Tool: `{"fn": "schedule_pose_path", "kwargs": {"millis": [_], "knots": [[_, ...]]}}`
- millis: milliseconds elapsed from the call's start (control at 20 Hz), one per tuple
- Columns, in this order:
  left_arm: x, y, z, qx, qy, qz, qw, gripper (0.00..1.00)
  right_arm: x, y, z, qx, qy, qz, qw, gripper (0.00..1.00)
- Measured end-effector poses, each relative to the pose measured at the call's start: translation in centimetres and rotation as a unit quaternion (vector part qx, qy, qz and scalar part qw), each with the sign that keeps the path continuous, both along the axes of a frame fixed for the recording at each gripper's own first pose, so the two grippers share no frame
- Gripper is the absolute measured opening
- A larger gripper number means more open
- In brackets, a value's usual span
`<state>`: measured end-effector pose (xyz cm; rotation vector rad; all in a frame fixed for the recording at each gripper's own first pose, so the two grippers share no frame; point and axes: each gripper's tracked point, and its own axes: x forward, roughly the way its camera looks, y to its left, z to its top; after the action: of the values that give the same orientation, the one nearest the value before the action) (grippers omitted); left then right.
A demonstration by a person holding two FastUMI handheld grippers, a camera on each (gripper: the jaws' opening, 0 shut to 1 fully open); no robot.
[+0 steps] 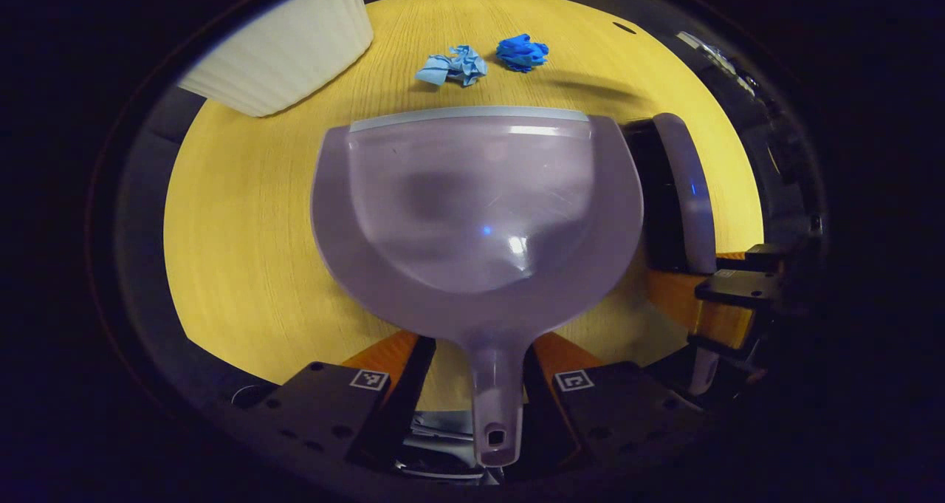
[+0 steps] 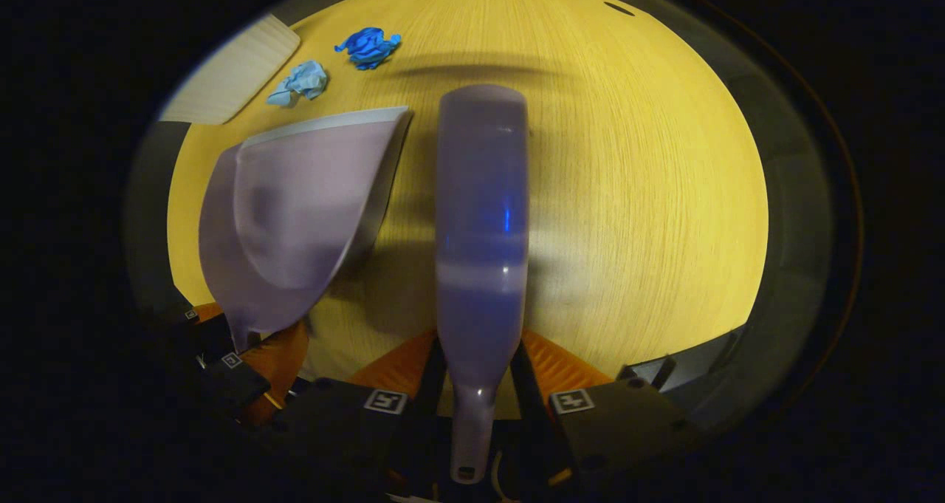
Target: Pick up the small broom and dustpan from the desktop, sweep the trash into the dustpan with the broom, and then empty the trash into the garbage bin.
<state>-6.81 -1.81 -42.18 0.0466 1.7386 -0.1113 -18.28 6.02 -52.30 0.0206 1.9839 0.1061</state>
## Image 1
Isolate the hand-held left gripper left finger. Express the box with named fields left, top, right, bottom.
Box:
left=236, top=331, right=436, bottom=471

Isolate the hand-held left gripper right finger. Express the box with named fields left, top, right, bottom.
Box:
left=521, top=331, right=709, bottom=474

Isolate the small lilac broom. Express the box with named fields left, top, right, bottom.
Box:
left=624, top=113, right=723, bottom=398

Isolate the lilac plastic dustpan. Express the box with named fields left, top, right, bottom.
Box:
left=310, top=106, right=645, bottom=468

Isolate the blue glove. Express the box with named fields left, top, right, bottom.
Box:
left=495, top=33, right=550, bottom=73

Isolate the blue paper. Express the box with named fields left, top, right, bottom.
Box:
left=415, top=44, right=488, bottom=88

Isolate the wooden desktop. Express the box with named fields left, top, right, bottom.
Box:
left=162, top=0, right=765, bottom=415

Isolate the shiny metal frame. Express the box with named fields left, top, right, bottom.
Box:
left=399, top=411, right=504, bottom=483

